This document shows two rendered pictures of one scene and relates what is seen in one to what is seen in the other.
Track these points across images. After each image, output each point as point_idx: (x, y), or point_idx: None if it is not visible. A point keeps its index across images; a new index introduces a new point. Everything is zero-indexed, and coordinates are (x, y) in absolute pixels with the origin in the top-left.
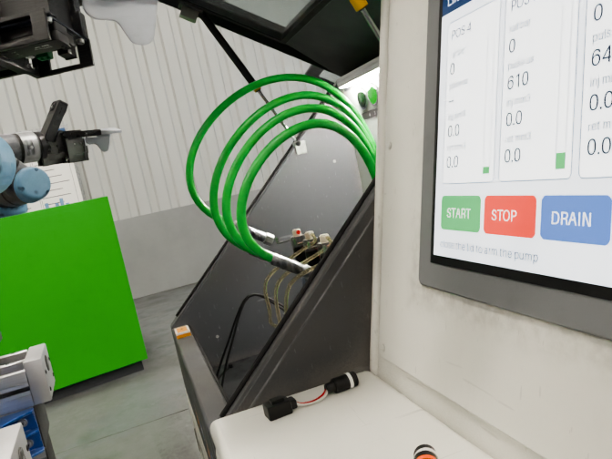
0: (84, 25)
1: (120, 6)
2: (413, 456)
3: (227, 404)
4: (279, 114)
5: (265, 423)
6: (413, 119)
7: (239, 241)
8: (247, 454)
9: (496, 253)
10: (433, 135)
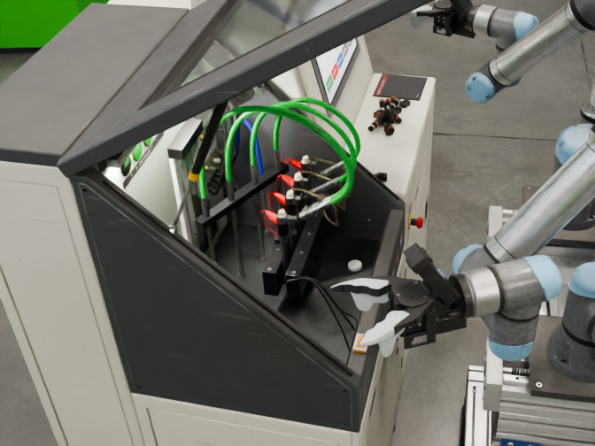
0: (434, 20)
1: (421, 17)
2: (373, 129)
3: (395, 195)
4: (307, 105)
5: (389, 178)
6: (309, 69)
7: None
8: (404, 167)
9: (336, 83)
10: (317, 67)
